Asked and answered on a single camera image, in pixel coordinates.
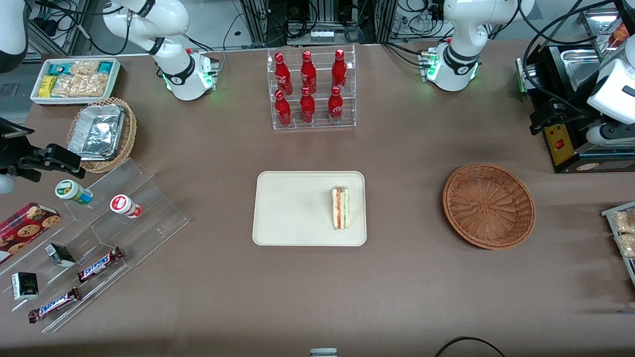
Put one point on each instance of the round brown wicker basket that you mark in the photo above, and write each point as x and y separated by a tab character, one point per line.
488	206

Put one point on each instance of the small black white box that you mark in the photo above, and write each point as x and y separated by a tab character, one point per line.
25	286

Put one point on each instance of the teal snack pack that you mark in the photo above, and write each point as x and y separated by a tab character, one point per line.
105	66
58	68

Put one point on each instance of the yellow snack pack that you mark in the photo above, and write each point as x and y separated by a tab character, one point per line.
47	86

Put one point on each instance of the oval light wicker basket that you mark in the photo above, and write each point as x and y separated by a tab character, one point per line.
128	134

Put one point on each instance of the red cola bottle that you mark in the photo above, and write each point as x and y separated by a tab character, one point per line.
308	73
283	111
339	70
283	74
336	108
307	109

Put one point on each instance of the green lid cup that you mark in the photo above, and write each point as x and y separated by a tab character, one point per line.
72	192

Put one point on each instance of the clear rice cracker pack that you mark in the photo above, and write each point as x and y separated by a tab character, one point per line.
626	245
624	221

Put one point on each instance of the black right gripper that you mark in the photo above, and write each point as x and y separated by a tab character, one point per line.
11	154

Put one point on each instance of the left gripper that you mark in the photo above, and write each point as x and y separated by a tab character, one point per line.
570	110

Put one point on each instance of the grey device edge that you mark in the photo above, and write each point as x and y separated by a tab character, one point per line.
323	352

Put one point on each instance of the brown Snickers bar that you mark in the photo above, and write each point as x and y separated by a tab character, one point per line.
53	305
99	264

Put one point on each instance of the beige plastic tray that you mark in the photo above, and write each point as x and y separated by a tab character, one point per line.
292	208

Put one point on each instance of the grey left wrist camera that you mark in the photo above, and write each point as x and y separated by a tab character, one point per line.
610	135

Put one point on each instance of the clear acrylic bottle rack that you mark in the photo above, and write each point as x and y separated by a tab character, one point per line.
320	126

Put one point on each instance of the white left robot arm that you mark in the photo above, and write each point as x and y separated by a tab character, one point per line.
461	29

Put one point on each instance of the white snack bin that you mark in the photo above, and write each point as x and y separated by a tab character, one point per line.
115	84

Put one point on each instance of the yellow emergency stop box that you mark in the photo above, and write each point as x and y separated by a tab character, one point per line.
560	146

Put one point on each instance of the clear acrylic stepped display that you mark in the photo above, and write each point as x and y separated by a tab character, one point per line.
149	223

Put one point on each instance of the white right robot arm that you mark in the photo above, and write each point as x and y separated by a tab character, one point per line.
168	20

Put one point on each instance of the red lid cup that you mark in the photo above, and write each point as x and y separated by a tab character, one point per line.
125	206

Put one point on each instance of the white power strip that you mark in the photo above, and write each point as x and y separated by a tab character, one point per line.
321	35

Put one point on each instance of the red cookie box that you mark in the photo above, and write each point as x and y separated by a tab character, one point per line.
25	230

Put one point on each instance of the triangular sandwich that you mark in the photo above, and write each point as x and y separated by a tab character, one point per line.
341	208

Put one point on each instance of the black metal machine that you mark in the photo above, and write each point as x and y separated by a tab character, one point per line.
595	158

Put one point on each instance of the grey snack tray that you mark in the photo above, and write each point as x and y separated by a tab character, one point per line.
607	214

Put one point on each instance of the aluminium foil container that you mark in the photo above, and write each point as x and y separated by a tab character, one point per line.
96	131

